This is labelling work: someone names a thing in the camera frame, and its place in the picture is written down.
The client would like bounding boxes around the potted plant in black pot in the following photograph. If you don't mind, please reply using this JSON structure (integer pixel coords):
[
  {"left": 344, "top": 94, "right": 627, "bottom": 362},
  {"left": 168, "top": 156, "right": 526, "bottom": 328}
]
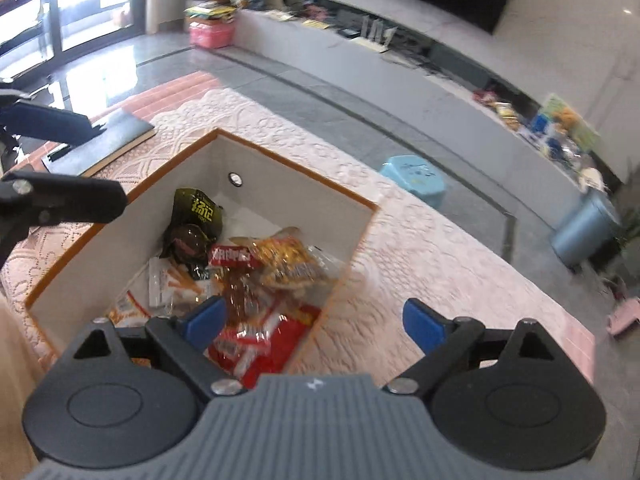
[{"left": 612, "top": 160, "right": 640, "bottom": 281}]

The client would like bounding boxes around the light blue plastic stool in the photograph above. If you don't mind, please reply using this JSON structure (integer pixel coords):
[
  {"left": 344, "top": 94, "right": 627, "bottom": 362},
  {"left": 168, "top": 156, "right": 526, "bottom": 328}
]
[{"left": 379, "top": 155, "right": 449, "bottom": 211}]

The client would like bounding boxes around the orange-rimmed storage box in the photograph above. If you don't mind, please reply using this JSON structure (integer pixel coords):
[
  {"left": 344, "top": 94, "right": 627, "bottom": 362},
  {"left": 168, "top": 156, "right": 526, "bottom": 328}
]
[{"left": 25, "top": 128, "right": 379, "bottom": 377}]

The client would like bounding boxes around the beige clothing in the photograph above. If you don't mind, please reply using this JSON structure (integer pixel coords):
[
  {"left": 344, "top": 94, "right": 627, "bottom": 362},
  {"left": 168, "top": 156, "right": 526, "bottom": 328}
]
[{"left": 0, "top": 295, "right": 62, "bottom": 480}]

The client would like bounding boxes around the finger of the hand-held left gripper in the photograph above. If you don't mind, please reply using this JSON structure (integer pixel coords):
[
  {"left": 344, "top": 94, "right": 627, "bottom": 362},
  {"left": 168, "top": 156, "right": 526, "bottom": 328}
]
[
  {"left": 0, "top": 77, "right": 108, "bottom": 161},
  {"left": 0, "top": 169, "right": 129, "bottom": 266}
]

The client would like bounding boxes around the yellow peanut snack packet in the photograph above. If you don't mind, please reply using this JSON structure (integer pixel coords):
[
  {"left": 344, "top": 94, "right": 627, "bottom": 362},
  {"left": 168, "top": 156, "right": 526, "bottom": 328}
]
[{"left": 250, "top": 227, "right": 332, "bottom": 292}]

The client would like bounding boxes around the yellow-green box stack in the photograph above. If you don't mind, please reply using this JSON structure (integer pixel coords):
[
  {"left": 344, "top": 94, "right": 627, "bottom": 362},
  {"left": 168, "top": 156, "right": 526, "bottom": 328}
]
[{"left": 184, "top": 2, "right": 237, "bottom": 24}]

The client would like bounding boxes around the white lace tablecloth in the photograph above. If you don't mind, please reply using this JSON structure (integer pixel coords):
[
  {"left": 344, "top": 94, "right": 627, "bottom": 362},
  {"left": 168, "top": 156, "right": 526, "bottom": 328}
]
[{"left": 0, "top": 87, "right": 596, "bottom": 387}]

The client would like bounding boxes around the dark green snack packet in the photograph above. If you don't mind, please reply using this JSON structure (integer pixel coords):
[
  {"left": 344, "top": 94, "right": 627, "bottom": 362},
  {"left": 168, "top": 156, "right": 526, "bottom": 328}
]
[{"left": 170, "top": 187, "right": 226, "bottom": 241}]

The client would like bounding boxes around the dark brown round snack packet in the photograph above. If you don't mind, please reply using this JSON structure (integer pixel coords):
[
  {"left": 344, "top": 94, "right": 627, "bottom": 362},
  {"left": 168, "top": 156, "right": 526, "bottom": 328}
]
[{"left": 162, "top": 222, "right": 214, "bottom": 281}]

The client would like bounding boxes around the pink plastic basket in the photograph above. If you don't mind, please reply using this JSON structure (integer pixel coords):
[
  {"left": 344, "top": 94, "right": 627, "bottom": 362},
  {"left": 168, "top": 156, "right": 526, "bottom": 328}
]
[{"left": 189, "top": 17, "right": 236, "bottom": 50}]

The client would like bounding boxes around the white and orange snack packet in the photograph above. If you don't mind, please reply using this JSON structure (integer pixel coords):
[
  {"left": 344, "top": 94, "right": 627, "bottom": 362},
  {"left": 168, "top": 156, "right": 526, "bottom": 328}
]
[{"left": 106, "top": 289, "right": 152, "bottom": 327}]

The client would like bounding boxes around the clear red-label snack packet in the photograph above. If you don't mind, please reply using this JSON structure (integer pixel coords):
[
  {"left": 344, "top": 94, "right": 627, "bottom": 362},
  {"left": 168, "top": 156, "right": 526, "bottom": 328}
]
[{"left": 207, "top": 242, "right": 267, "bottom": 322}]

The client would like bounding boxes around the long grey TV ledge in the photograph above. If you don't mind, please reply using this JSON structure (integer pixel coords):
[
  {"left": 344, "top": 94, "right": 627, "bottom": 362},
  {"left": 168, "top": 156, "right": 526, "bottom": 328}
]
[{"left": 232, "top": 0, "right": 617, "bottom": 232}]

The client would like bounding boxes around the red and white snack packet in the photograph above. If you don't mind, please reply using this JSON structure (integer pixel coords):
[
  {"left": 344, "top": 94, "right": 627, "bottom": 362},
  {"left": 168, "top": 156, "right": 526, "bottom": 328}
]
[{"left": 207, "top": 304, "right": 322, "bottom": 382}]

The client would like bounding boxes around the white router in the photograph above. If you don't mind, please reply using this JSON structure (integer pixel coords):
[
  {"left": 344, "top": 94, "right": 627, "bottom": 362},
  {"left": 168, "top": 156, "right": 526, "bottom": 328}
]
[{"left": 360, "top": 15, "right": 397, "bottom": 49}]

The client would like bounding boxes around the black notebook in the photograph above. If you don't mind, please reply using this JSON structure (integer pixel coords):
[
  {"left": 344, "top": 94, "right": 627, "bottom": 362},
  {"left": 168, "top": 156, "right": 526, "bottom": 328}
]
[{"left": 41, "top": 110, "right": 156, "bottom": 177}]

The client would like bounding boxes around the glass balcony door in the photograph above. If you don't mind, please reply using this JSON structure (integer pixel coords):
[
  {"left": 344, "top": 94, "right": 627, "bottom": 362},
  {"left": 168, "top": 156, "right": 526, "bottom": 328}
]
[{"left": 0, "top": 0, "right": 151, "bottom": 79}]

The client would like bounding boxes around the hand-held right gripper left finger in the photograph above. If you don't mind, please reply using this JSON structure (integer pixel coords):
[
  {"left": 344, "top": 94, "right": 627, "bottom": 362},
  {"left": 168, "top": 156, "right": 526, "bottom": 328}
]
[{"left": 72, "top": 296, "right": 248, "bottom": 396}]

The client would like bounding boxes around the pile of colourful packets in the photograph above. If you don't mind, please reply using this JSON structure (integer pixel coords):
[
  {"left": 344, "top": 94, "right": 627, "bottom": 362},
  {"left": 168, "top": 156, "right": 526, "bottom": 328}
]
[{"left": 517, "top": 92, "right": 602, "bottom": 162}]

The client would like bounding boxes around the blue-grey metal trash bin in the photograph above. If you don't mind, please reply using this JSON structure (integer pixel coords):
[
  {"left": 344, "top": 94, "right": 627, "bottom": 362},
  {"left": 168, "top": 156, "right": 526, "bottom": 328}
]
[{"left": 550, "top": 187, "right": 622, "bottom": 274}]

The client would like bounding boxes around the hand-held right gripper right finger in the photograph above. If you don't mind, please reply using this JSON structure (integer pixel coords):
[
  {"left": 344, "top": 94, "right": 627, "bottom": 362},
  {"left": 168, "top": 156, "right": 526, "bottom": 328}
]
[{"left": 384, "top": 298, "right": 558, "bottom": 395}]

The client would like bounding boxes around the white spicy strip snack packet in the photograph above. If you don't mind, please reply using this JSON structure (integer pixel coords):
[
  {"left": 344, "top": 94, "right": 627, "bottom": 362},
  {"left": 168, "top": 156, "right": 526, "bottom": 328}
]
[{"left": 147, "top": 257, "right": 217, "bottom": 312}]

